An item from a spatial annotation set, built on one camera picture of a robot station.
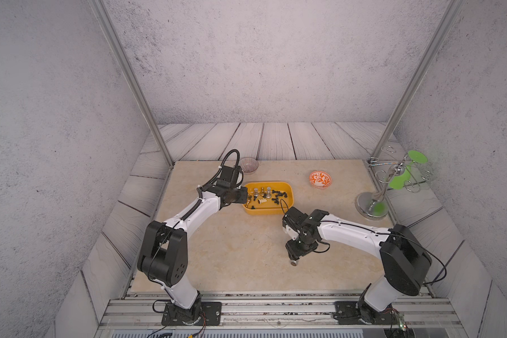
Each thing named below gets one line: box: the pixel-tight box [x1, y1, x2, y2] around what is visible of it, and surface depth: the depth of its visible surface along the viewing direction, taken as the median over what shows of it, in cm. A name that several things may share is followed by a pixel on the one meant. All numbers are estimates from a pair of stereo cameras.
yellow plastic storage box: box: [242, 181, 295, 216], surface depth 106 cm
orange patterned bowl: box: [308, 170, 333, 189], surface depth 113 cm
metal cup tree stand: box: [354, 153, 433, 221], surface depth 100 cm
